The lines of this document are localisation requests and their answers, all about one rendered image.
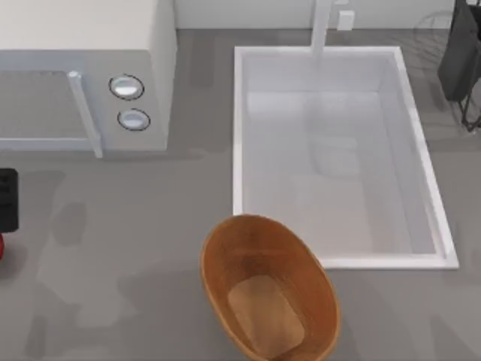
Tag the large round microwave knob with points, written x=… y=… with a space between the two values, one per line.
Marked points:
x=126 y=87

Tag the red object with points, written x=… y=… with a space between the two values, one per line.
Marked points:
x=1 y=246

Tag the microwave oven door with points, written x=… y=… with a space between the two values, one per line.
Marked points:
x=34 y=105

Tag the small round microwave knob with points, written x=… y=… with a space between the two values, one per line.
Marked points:
x=134 y=119

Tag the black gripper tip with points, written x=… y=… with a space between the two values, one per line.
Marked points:
x=8 y=199

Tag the white sink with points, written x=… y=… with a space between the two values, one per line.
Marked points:
x=338 y=169

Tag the small white tap lever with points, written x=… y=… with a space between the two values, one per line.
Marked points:
x=345 y=20

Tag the brown wooden basket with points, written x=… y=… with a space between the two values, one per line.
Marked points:
x=270 y=293

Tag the pale microwave oven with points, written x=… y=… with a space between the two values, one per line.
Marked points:
x=158 y=45

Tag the tall white tap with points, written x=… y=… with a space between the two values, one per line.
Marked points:
x=320 y=26

